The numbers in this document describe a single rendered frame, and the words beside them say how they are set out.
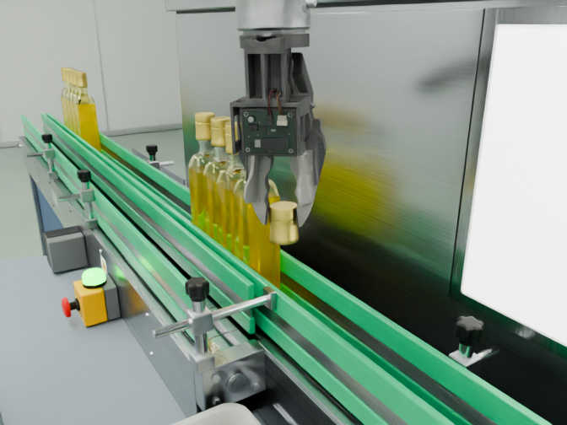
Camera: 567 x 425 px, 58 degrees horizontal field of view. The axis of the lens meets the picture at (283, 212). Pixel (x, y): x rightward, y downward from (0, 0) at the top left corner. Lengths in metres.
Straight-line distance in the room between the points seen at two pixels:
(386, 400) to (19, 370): 0.66
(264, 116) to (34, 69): 6.09
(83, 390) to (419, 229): 0.59
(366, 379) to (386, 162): 0.29
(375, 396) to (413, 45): 0.41
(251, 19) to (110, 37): 6.21
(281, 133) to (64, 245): 0.87
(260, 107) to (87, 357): 0.63
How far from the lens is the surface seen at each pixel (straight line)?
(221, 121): 0.84
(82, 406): 0.90
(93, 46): 6.67
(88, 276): 1.06
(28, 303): 1.23
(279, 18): 0.52
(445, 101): 0.64
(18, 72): 6.54
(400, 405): 0.56
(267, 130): 0.51
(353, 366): 0.60
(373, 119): 0.72
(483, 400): 0.58
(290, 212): 0.59
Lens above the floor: 1.30
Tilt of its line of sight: 20 degrees down
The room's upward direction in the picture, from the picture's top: straight up
